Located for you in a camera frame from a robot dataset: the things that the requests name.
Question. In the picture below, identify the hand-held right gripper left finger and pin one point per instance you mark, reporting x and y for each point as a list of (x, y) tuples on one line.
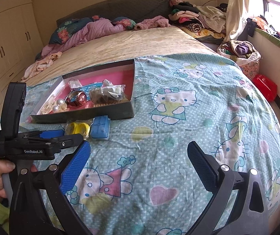
[(76, 166)]

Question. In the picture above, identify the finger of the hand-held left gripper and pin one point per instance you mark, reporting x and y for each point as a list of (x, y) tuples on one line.
[(68, 143), (51, 133)]

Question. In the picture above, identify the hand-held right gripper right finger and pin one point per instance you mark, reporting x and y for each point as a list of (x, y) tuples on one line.
[(202, 166)]

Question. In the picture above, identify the yellow item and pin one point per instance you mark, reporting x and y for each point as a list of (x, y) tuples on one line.
[(80, 128)]

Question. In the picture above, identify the pearl hair clip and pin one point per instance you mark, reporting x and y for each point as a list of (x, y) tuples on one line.
[(59, 104)]

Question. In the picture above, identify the dark cardboard box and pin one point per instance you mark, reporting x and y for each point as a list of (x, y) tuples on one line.
[(86, 113)]

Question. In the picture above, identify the rose gold wristwatch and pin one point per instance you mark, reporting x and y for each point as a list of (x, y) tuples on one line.
[(77, 98)]

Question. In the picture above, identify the blue jewelry box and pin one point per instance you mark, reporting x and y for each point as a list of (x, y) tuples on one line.
[(100, 128)]

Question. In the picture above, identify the clear bag of dark jewelry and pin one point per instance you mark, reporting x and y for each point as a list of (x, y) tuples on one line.
[(100, 97)]

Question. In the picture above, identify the white earring card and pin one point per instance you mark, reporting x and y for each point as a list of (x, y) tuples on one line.
[(47, 105)]

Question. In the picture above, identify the cartoon cat printed blanket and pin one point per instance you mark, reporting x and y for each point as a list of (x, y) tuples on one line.
[(191, 117)]

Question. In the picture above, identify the small clear earring packet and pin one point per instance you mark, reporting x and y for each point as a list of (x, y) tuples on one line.
[(75, 83)]

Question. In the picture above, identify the pink book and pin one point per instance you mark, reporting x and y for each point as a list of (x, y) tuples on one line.
[(91, 79)]

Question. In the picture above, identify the pale pink garment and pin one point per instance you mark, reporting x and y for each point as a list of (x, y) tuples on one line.
[(42, 64)]

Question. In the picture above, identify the cream wardrobe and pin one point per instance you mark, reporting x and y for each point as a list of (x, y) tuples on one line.
[(7, 41)]

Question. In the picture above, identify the red plastic box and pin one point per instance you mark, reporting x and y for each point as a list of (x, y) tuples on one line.
[(264, 87)]

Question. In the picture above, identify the large floral pillow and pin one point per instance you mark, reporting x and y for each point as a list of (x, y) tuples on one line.
[(66, 31)]

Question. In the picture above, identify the purple quilt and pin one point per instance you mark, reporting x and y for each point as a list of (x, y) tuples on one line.
[(91, 33)]

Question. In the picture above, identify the beige bedspread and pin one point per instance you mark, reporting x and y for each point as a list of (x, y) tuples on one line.
[(130, 44)]

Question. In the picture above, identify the basket of clothes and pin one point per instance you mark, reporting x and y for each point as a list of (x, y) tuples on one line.
[(242, 56)]

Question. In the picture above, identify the small floral pillow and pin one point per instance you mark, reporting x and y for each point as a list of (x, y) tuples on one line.
[(126, 22)]

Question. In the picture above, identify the pile of clothes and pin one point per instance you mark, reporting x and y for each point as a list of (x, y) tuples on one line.
[(198, 22)]

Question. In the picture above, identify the green windowsill pad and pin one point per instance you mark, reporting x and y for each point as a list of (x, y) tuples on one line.
[(277, 41)]

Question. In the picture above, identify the black hanging bag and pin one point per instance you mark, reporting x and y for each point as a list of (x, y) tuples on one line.
[(250, 28)]

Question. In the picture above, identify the pink fuzzy garment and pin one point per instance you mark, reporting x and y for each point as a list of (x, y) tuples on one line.
[(152, 22)]

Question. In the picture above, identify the dark grey headboard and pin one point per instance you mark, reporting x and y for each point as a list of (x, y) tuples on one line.
[(130, 5)]

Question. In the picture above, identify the white curtain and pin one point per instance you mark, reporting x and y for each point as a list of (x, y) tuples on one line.
[(237, 9)]

